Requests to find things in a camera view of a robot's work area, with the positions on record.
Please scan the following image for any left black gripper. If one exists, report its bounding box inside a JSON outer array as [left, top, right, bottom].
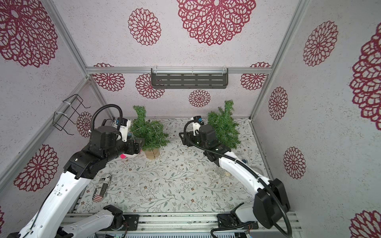
[[105, 137, 146, 165]]

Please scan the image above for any small green christmas tree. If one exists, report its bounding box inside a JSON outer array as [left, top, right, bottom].
[[207, 100, 241, 149], [131, 105, 169, 160]]

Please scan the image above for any clear string light battery box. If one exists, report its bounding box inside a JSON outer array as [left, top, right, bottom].
[[214, 167, 231, 179]]

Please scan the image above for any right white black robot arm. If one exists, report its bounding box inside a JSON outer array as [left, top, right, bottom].
[[179, 120, 292, 238]]

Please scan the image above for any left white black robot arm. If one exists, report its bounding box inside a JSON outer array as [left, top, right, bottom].
[[8, 126, 144, 238]]

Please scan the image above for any flag patterned small can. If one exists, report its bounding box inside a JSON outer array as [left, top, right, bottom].
[[92, 174, 112, 202]]

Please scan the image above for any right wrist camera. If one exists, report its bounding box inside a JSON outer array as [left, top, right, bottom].
[[192, 116, 204, 136]]

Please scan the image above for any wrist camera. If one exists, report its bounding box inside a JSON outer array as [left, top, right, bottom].
[[192, 116, 204, 136], [102, 118, 132, 142]]

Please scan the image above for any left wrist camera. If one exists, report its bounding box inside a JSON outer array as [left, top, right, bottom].
[[102, 118, 132, 142]]

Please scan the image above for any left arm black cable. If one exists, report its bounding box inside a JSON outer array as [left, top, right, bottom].
[[22, 104, 124, 238]]

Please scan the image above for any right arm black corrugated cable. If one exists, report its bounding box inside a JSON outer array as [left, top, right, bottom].
[[183, 118, 293, 238]]

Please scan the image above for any grey wall shelf rack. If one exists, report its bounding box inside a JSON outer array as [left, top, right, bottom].
[[150, 68, 229, 89]]

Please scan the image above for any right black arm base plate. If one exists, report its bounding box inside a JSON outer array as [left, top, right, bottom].
[[217, 213, 259, 230]]

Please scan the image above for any aluminium mounting rail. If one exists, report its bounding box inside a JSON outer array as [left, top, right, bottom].
[[63, 212, 303, 233]]

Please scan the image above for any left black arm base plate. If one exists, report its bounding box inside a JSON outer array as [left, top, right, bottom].
[[120, 214, 140, 232]]

